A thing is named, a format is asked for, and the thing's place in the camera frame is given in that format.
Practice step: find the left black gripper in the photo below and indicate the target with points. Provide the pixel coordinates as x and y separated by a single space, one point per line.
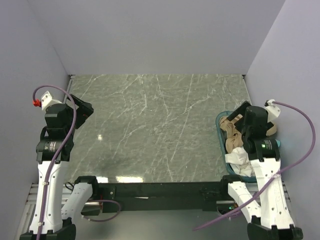
84 110

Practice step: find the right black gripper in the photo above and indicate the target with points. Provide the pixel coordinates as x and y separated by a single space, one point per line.
241 110

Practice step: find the white t shirt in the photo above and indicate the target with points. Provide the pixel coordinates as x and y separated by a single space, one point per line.
239 162

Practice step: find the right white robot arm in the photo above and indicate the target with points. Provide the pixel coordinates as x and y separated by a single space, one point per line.
266 212

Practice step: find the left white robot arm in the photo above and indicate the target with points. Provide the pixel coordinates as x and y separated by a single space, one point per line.
52 219

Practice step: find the beige t shirt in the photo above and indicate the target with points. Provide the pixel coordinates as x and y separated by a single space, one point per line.
233 138

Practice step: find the teal plastic basket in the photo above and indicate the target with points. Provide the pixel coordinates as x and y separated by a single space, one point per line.
221 142

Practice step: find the black base beam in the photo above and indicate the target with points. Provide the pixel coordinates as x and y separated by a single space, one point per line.
164 196

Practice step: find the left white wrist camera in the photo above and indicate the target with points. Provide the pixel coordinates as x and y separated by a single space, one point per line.
46 101

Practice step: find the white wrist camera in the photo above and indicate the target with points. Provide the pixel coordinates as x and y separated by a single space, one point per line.
46 101
272 110

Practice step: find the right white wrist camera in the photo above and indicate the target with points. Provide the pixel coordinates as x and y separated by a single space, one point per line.
272 110

